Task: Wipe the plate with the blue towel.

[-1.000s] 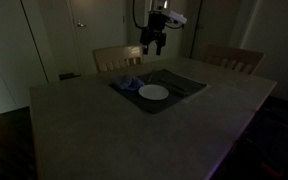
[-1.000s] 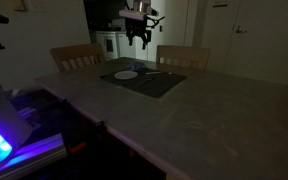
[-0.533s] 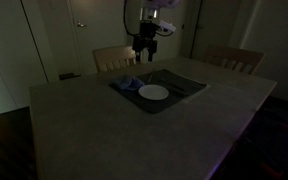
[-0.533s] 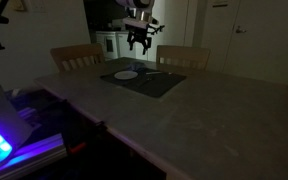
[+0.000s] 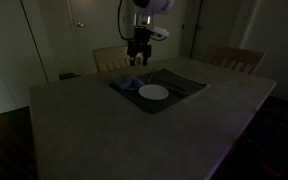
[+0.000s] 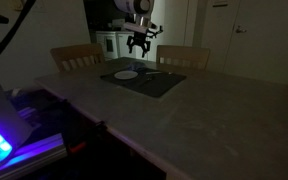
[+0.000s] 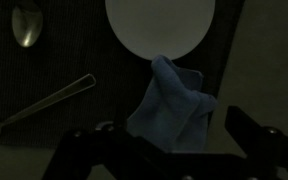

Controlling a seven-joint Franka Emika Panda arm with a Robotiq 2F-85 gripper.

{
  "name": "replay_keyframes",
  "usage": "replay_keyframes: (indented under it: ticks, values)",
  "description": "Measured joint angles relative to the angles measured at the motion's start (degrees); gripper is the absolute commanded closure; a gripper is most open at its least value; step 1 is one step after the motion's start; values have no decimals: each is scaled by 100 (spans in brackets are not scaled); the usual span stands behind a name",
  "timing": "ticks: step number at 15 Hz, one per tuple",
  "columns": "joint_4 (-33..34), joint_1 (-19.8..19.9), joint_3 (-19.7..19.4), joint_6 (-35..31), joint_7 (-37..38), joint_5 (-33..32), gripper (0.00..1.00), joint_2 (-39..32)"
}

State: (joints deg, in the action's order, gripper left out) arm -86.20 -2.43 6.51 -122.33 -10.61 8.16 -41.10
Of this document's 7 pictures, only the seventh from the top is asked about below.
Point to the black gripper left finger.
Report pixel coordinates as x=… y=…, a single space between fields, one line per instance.
x=94 y=156

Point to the blue towel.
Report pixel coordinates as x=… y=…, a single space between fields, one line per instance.
x=174 y=110

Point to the white round plate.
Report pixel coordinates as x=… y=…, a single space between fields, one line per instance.
x=160 y=26

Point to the dark grey placemat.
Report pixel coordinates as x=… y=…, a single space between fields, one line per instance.
x=77 y=60

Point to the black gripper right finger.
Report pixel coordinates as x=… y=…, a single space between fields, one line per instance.
x=270 y=150

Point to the metal fork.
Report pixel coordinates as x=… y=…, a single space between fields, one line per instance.
x=50 y=100

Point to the metal spoon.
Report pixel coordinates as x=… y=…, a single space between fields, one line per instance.
x=26 y=26

